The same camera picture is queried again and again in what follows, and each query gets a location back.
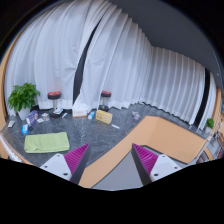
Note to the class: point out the green potted plant white pot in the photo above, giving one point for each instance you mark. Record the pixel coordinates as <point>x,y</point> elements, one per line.
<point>22,99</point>

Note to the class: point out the white cardboard box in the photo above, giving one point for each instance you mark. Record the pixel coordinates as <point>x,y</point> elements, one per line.
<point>79,113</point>

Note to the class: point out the small blue box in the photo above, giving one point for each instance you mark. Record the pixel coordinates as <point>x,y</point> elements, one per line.
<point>25,129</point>

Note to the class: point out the stool with red seat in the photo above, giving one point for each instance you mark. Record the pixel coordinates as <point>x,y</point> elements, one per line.
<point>55,111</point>
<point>105,95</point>

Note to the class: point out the white curtain far wall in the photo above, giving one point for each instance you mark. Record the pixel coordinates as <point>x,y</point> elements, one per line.
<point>180,86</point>

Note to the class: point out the yellow cardboard box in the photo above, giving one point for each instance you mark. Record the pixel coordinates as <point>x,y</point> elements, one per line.
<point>104,116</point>

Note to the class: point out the right stool with red seat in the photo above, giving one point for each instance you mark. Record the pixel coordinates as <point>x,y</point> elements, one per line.
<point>105,95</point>

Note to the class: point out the white curtain left panel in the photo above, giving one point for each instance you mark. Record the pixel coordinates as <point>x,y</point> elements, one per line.
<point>48,51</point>

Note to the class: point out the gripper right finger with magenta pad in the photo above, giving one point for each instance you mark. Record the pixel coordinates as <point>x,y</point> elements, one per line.
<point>152,167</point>

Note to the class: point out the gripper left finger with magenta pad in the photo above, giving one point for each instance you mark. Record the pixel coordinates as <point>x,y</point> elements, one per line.
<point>69,166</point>

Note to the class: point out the white curtain panel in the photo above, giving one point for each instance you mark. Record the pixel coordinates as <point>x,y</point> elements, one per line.
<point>48,51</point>
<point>118,61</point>

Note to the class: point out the left stool with red seat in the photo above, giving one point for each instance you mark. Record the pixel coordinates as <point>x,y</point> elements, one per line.
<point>55,111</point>

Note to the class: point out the white curtain right panel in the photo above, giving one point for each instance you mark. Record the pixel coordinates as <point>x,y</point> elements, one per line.
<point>118,61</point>

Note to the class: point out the small green plant far right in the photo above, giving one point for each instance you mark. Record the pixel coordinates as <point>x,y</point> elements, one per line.
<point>209,123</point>

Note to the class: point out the purple box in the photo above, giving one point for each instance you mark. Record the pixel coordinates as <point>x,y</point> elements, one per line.
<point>32,117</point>

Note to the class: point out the light green folded towel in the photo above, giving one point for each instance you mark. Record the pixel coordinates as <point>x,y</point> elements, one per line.
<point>46,143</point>

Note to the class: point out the small blue white packet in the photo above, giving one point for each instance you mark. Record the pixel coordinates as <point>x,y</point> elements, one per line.
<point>91,115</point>

